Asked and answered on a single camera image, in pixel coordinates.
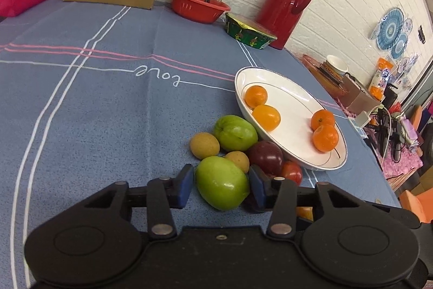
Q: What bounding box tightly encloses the red tomato-like fruit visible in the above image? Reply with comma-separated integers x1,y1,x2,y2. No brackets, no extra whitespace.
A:
280,161,303,186

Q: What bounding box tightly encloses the red-yellow small fruit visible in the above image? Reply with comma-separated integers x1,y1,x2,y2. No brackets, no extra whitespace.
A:
296,207,313,222

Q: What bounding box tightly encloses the dark red plum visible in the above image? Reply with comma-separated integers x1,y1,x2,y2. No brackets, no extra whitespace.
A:
247,140,284,176

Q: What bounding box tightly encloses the brown longan fruit two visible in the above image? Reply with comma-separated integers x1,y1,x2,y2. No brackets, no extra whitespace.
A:
225,151,250,173

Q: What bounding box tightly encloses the small green apple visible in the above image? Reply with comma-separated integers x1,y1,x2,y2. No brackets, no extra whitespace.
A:
195,156,250,211

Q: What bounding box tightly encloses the brown longan fruit one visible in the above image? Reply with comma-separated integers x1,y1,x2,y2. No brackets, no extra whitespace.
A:
189,132,220,160

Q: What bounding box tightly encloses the large orange front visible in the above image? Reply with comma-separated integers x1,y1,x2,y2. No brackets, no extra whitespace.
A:
312,124,339,152

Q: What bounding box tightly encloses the large orange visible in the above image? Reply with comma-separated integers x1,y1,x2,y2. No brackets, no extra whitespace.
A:
310,109,335,131
312,124,339,152

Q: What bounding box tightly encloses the large green apple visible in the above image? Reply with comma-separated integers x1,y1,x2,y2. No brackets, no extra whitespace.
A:
213,115,258,152

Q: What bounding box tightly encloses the small yellow-orange citrus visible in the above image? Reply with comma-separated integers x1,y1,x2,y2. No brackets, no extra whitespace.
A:
252,105,281,132

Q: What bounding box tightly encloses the small orange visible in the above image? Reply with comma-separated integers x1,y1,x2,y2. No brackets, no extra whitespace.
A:
244,85,268,109

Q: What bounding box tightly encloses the pink floral side tablecloth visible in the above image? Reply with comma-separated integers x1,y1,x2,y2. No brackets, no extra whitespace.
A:
337,101,423,179

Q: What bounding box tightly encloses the white porcelain plate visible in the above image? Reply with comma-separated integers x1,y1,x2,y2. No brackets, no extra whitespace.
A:
234,67,348,171

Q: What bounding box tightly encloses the white power strip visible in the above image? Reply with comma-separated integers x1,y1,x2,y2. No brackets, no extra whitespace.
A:
348,117,368,139

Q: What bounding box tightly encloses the blue striped tablecloth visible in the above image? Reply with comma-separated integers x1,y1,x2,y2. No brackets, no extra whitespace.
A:
1,0,398,288

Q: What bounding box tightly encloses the brown cardboard box right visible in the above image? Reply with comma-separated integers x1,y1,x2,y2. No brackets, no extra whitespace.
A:
339,73,380,114

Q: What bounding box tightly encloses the orange snack package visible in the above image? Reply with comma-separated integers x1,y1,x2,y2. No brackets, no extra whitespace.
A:
368,58,393,101

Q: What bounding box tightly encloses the orange-brown bowl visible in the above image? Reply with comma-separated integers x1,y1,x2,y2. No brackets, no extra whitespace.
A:
301,54,348,98

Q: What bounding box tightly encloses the green instant noodle bowl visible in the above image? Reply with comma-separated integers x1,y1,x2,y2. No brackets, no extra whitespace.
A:
225,12,277,49

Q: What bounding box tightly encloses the red thermos jug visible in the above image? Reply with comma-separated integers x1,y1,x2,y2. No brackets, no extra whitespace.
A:
255,0,312,50

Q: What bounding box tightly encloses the blue paper fan decoration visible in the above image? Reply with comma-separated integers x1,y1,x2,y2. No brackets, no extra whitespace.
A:
369,7,413,61

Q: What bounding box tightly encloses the red plastic basket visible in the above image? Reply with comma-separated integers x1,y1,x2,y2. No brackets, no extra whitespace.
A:
171,0,231,24

